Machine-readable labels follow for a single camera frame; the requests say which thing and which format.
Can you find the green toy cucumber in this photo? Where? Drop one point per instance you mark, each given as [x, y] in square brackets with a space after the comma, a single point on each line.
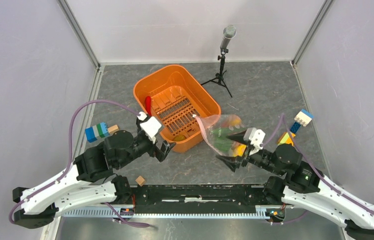
[220, 141]

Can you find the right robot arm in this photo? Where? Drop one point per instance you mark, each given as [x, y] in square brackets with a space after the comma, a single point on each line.
[298, 183]

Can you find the blue green striped brick stack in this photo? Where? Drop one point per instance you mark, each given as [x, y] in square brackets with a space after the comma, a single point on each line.
[96, 132]

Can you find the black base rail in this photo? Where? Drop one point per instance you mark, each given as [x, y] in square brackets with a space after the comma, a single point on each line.
[200, 199]

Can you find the microphone on black tripod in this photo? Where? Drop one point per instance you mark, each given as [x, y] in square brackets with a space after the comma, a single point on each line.
[229, 33]

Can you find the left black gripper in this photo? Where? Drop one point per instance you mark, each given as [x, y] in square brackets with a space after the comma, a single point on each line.
[161, 153]

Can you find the yellow toy corn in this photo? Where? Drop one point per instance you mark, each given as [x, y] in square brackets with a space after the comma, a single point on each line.
[236, 150]

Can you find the yellow toy lemon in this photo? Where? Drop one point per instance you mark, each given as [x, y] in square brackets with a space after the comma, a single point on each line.
[234, 122]

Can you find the clear pink-dotted zip bag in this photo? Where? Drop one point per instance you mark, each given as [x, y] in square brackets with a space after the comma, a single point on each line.
[207, 124]

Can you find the blue white toy brick stack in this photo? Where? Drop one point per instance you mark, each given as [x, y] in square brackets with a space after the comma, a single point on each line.
[302, 119]

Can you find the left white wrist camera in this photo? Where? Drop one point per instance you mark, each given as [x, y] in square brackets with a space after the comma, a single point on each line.
[150, 125]

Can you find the olive toy fruit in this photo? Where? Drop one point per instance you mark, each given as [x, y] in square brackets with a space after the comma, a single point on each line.
[179, 138]

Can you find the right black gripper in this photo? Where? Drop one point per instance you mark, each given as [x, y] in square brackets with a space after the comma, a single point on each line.
[232, 162]

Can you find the small tan wooden block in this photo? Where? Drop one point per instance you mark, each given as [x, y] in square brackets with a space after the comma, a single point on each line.
[113, 129]

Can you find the orange plastic basket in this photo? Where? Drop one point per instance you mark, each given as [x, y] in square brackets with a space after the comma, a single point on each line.
[176, 96]

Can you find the small wooden cube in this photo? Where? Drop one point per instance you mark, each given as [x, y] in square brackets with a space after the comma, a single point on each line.
[140, 180]

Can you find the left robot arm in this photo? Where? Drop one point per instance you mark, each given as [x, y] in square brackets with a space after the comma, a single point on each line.
[88, 180]

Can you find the red toy chili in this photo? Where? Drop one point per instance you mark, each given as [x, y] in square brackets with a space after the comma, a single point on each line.
[148, 105]

